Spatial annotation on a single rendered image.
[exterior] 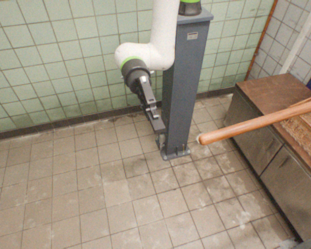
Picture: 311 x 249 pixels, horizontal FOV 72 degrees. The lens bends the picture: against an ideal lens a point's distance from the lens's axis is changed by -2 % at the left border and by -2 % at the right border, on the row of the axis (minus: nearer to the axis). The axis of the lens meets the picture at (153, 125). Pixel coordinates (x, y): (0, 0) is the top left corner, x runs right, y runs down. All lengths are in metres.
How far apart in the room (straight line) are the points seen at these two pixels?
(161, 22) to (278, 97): 1.26
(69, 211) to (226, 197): 1.21
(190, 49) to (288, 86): 1.00
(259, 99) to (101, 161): 1.38
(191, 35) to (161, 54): 0.43
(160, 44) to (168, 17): 0.09
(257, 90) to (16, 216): 2.06
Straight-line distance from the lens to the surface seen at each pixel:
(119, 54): 0.82
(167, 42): 0.84
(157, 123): 0.58
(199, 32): 1.26
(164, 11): 0.82
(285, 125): 1.63
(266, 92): 1.88
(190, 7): 1.22
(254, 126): 0.65
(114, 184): 1.85
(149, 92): 0.62
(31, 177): 2.12
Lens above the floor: 1.64
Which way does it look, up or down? 48 degrees down
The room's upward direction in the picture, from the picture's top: straight up
